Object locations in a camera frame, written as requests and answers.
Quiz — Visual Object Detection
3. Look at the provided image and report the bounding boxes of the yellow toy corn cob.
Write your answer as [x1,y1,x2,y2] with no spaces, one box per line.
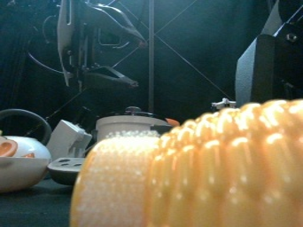
[68,98,303,227]

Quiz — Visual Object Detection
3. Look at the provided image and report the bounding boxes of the white toy stove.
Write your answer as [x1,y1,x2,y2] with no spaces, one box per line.
[47,119,94,161]

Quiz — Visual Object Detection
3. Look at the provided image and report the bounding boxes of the small white plastic fitting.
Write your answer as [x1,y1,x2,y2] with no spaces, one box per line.
[210,98,238,113]

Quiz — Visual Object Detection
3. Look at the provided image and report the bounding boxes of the white pot with lid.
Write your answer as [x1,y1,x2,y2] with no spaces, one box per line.
[95,106,171,142]

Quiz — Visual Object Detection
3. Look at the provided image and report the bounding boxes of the small orange toy piece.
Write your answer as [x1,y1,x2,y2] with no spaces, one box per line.
[165,117,182,128]

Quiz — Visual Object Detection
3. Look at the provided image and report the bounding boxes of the grey dish with holes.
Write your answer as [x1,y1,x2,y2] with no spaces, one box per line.
[47,157,87,186]

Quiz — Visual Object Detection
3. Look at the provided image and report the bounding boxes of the orange toy food piece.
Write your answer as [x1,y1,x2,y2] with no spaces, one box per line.
[0,136,19,158]

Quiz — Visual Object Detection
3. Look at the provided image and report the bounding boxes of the white bowl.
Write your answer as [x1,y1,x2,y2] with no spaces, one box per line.
[0,155,51,194]

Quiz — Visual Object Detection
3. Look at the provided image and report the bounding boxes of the black cable loop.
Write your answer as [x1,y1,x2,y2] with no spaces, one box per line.
[26,14,66,75]

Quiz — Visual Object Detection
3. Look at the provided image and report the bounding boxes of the metal frame pole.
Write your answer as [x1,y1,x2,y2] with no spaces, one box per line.
[149,0,157,114]

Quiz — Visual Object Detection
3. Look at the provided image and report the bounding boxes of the white kettle with black handle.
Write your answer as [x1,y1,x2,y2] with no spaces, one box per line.
[0,108,54,160]

